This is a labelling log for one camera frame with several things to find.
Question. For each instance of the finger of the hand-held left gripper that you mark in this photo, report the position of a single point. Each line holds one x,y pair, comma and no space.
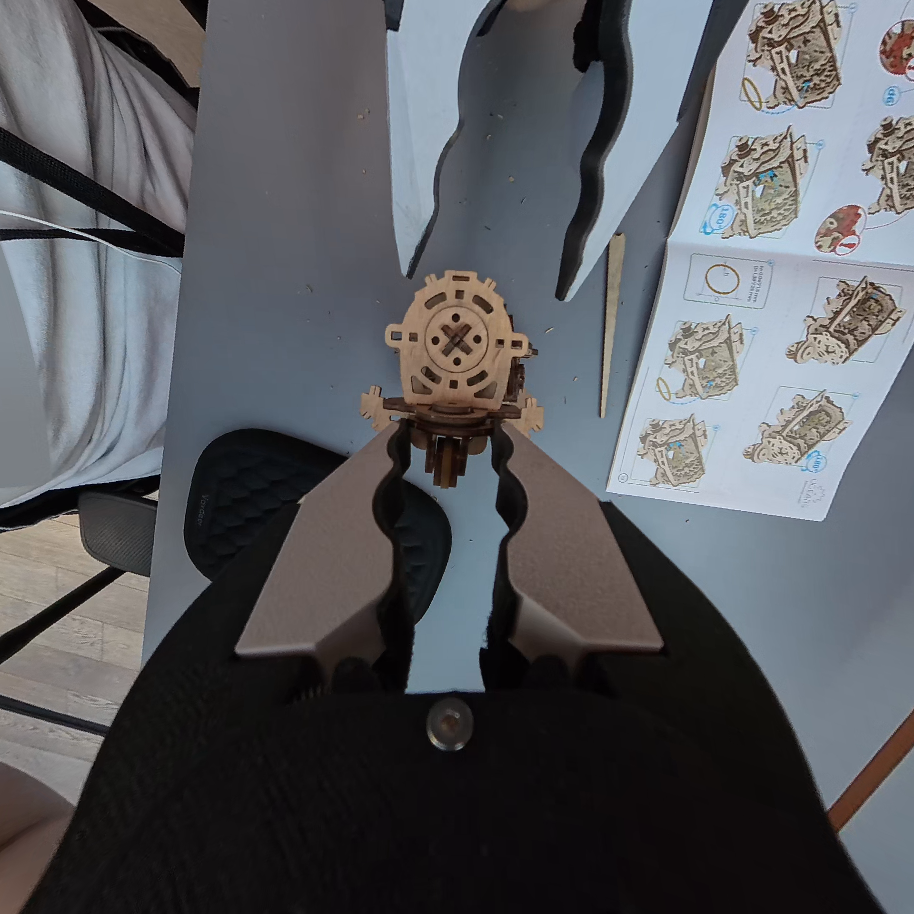
421,93
642,143

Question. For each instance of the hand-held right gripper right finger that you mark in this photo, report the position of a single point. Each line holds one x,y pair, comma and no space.
578,571

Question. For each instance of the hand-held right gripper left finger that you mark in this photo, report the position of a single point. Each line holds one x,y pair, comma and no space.
321,571

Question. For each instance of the wooden gear assembly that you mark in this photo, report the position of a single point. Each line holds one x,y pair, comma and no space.
521,371

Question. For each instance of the wooden cross plate assembly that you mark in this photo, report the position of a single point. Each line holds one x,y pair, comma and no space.
400,335

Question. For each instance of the person's right forearm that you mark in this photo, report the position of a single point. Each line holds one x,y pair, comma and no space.
28,842

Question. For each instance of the adjoining grey desk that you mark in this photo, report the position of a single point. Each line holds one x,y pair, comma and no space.
892,807

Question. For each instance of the black quilted wrist rest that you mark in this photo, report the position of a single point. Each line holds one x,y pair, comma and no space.
243,514

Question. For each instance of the tapered wooden stick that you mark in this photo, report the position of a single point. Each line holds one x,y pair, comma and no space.
611,321

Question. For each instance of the white instruction booklet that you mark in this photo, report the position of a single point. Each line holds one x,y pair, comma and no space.
785,264

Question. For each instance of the person's white shirt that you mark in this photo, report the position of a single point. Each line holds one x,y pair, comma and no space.
107,321

